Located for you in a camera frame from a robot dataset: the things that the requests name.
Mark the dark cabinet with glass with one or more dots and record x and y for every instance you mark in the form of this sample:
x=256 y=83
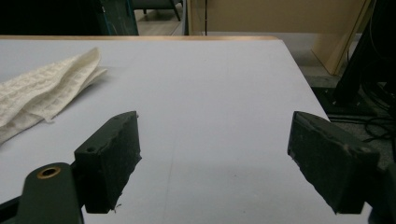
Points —
x=120 y=17

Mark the wooden table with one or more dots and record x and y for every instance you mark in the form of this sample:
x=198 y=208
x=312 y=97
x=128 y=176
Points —
x=140 y=37

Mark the dark chair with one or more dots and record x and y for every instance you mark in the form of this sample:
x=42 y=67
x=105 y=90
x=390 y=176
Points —
x=155 y=3

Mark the white table cover sheet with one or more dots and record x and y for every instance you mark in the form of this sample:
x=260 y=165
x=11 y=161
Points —
x=202 y=93

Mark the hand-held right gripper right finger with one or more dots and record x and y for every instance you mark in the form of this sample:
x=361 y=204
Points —
x=330 y=161

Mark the white waffle cloth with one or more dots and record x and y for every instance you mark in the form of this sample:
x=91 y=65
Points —
x=40 y=90

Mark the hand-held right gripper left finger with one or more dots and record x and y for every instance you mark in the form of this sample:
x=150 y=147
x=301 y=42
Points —
x=109 y=161

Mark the black metal stand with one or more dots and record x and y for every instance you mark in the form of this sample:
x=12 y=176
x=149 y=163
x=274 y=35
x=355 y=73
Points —
x=370 y=62

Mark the beige wooden partition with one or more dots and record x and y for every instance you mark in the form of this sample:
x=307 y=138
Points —
x=264 y=15

